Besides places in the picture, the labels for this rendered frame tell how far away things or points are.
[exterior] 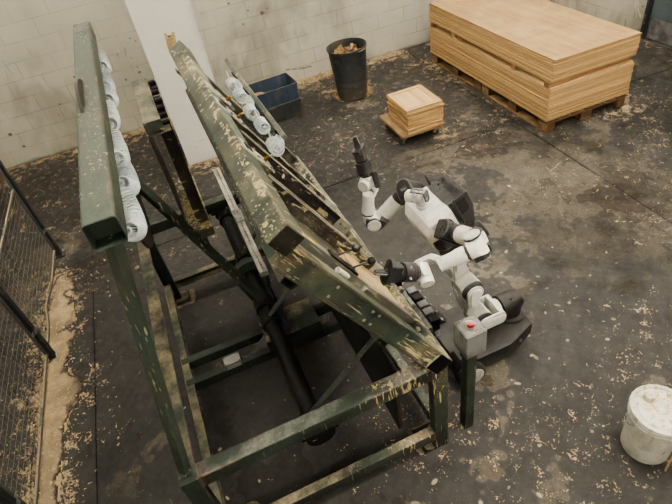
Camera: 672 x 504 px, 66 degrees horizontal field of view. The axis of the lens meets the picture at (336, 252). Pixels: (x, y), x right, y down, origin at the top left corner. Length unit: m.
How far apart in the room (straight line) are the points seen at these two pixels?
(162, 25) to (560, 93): 4.02
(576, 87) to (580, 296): 2.54
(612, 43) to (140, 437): 5.42
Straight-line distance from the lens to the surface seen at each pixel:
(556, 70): 5.70
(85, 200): 1.69
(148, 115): 3.15
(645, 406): 3.26
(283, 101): 6.69
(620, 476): 3.43
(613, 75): 6.27
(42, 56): 7.37
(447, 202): 2.65
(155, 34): 5.82
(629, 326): 4.07
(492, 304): 3.57
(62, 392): 4.41
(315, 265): 1.83
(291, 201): 2.40
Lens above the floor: 2.97
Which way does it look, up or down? 41 degrees down
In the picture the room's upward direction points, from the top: 11 degrees counter-clockwise
